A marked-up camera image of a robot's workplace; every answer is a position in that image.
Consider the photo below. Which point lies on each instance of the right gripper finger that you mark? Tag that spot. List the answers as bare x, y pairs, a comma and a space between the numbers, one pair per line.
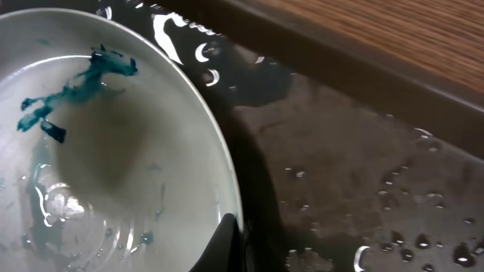
223, 252

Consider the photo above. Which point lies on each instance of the white plate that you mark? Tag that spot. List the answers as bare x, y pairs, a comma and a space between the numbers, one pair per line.
111, 160

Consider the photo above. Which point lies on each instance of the large dark tray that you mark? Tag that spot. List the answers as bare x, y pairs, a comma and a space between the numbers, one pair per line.
326, 183

